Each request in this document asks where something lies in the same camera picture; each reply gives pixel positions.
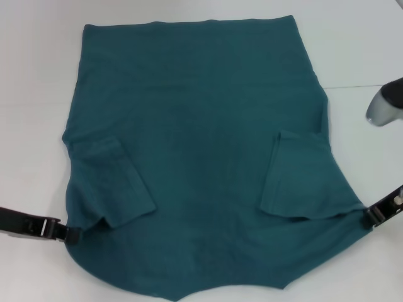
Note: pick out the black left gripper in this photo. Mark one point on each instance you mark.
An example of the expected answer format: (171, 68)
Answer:
(19, 225)

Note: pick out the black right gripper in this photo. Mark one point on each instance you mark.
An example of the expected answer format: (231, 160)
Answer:
(392, 207)

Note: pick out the teal blue t-shirt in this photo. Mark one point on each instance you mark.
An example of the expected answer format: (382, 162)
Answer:
(195, 141)

